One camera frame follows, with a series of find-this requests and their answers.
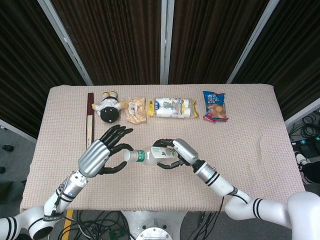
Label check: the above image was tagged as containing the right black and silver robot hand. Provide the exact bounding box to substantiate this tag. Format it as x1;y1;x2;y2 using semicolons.
152;138;200;171

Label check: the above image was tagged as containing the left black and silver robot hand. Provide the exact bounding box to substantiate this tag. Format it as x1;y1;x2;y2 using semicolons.
77;124;135;179

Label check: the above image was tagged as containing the white ridged bottle cap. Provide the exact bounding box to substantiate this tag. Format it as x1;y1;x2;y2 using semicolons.
123;150;136;163

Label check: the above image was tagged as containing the transparent plastic water bottle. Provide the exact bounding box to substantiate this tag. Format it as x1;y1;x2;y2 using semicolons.
129;146;180;168

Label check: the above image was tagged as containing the beige woven table mat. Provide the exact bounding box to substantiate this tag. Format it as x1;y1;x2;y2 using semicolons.
19;84;306;213

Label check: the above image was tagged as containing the dark red folded fan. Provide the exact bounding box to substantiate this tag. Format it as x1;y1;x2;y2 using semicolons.
84;92;96;151

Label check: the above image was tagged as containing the clear pack of white rolls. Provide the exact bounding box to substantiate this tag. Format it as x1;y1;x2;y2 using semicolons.
146;96;200;119

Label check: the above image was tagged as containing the plush doll with black head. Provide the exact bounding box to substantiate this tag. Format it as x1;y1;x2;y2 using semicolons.
91;91;128;124

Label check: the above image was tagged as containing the blue biscuit snack bag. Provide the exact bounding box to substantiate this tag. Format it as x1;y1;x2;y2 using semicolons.
201;90;230;123

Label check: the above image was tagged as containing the clear bag of beige snacks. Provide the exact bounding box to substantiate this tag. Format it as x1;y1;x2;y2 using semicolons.
124;96;148;125

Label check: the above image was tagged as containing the yellow floor tape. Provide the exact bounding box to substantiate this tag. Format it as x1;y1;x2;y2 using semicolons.
61;209;75;240

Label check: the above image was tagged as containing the white robot torso base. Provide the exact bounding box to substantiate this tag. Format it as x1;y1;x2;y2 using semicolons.
122;211;187;240

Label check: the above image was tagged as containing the green circuit board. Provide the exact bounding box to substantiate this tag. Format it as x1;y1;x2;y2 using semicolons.
107;228;124;240

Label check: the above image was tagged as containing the white shoe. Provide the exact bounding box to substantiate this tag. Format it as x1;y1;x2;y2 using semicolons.
294;151;308;166

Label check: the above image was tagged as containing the dark brown screen panel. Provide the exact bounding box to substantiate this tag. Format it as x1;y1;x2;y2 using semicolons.
169;0;270;85
51;0;162;86
232;0;320;121
0;0;87;140

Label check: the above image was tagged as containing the black power strip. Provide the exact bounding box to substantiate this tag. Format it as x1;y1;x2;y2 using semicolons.
291;138;320;154

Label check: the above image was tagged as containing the black trouser leg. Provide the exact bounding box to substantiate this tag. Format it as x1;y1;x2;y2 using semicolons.
298;159;320;185

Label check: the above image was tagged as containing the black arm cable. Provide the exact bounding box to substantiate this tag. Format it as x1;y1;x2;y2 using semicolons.
197;196;225;240

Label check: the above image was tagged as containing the black floor cable tangle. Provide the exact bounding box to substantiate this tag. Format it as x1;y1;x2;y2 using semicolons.
72;209;136;240
287;111;320;141

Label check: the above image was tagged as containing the white screen frame rail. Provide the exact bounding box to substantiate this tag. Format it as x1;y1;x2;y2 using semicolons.
0;118;38;144
284;97;320;128

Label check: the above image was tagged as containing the white screen post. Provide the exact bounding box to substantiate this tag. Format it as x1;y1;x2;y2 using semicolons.
37;0;95;86
159;0;175;85
226;0;280;85

